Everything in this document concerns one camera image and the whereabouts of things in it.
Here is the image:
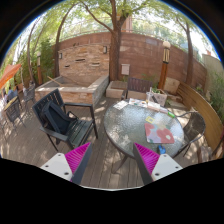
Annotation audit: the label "metal mesh chair right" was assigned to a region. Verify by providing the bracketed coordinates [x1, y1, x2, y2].
[177, 111, 206, 154]

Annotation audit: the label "curved wooden bench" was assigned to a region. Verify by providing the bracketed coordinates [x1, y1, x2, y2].
[177, 82, 223, 150]

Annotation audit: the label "orange patio umbrella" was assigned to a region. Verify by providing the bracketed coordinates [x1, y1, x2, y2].
[0, 64, 21, 89]

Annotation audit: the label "large tree trunk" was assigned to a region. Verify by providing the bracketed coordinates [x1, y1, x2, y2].
[78, 0, 141, 82]

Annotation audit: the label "green marker on table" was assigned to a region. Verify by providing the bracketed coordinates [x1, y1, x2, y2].
[168, 111, 175, 118]

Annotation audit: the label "wooden lamp post left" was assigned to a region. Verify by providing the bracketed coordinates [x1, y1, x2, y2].
[37, 51, 42, 85]

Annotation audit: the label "wooden lamp post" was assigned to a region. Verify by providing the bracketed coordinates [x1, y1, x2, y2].
[37, 51, 42, 85]
[158, 41, 171, 89]

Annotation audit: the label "dark green patio chair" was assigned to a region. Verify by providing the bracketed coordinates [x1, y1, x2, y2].
[32, 89, 98, 149]

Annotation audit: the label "black bag on chair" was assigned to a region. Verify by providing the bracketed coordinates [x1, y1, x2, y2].
[40, 101, 78, 135]

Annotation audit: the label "dark chair behind table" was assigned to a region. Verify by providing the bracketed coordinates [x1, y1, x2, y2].
[121, 77, 152, 99]

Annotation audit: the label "round glass patio table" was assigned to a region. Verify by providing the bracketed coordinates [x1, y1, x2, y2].
[103, 98, 185, 174]

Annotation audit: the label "wooden lamp post right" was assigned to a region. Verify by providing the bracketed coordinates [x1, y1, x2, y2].
[158, 41, 171, 89]

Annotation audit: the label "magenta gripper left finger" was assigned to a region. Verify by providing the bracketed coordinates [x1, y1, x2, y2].
[41, 142, 92, 185]

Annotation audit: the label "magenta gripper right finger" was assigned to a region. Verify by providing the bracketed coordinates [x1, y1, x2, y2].
[133, 143, 182, 185]

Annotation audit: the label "metal chair far left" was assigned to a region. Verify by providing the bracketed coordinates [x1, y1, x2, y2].
[4, 97, 22, 127]

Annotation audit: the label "papers on table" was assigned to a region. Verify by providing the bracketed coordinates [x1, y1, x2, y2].
[114, 100, 128, 110]

